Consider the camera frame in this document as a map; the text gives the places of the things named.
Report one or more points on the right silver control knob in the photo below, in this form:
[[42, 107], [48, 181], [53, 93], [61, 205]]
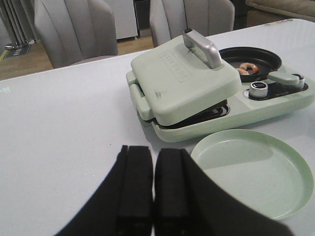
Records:
[[301, 83]]

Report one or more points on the white cabinet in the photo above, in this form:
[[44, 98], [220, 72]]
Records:
[[125, 20]]

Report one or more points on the beige upholstered chair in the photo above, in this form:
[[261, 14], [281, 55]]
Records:
[[169, 18], [75, 31]]

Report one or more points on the right beige upholstered chair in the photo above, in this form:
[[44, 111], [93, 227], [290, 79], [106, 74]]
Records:
[[169, 18]]

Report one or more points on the mint green round plate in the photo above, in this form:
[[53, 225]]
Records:
[[261, 171]]

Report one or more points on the black round frying pan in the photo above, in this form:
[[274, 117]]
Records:
[[265, 60]]

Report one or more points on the mint green hinged lid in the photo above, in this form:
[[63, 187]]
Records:
[[180, 78]]

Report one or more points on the stanchion post base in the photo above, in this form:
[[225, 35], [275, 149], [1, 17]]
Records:
[[16, 45]]

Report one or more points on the beige cushion seat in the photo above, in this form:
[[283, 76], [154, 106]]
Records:
[[302, 9]]

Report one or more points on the orange shrimp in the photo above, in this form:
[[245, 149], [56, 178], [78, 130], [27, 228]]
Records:
[[245, 67]]

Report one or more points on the mint green breakfast maker base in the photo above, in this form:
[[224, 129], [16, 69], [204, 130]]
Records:
[[240, 109]]

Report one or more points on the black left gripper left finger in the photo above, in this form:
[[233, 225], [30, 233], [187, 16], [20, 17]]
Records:
[[122, 204]]

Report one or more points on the left silver control knob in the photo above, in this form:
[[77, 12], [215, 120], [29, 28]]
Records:
[[258, 90]]

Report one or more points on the left beige upholstered chair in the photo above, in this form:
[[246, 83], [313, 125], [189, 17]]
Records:
[[75, 31]]

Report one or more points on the silver control knob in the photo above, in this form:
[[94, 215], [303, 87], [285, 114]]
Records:
[[258, 90], [301, 83]]

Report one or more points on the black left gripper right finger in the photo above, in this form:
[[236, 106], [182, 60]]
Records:
[[188, 203]]

